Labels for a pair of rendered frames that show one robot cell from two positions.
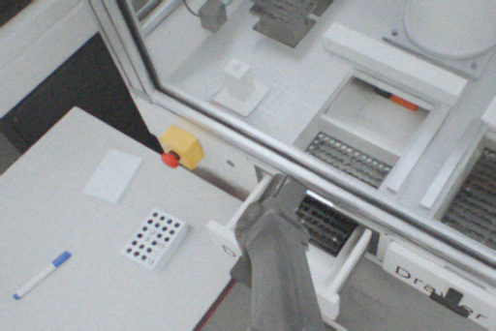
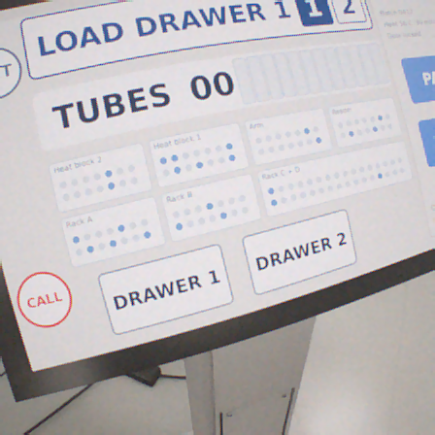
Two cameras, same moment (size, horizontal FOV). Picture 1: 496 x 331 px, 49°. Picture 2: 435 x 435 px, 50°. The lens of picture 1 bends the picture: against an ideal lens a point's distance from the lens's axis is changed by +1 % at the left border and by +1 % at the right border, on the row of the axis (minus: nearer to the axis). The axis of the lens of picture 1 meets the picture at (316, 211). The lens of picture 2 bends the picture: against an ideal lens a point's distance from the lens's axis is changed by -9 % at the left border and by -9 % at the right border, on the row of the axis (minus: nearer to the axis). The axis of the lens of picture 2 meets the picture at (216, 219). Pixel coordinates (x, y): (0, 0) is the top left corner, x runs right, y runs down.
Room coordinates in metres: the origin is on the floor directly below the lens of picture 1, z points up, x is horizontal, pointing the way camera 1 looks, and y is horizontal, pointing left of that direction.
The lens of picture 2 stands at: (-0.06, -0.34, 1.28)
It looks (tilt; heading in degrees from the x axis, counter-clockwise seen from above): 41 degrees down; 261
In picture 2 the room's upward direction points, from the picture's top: 1 degrees counter-clockwise
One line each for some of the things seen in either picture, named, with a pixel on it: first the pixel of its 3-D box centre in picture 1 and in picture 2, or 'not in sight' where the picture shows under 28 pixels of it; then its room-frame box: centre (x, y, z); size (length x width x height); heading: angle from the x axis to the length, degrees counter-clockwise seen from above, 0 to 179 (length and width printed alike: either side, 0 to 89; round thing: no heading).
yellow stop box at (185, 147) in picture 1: (181, 148); not in sight; (0.67, 0.29, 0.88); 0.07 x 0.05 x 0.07; 55
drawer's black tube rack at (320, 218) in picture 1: (327, 194); not in sight; (0.54, -0.03, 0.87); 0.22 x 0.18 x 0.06; 145
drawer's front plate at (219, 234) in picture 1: (272, 269); not in sight; (0.38, 0.09, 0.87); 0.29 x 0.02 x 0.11; 55
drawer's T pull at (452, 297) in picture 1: (451, 299); not in sight; (0.29, -0.23, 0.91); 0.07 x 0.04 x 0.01; 55
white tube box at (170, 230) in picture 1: (155, 241); not in sight; (0.50, 0.35, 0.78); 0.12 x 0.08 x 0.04; 150
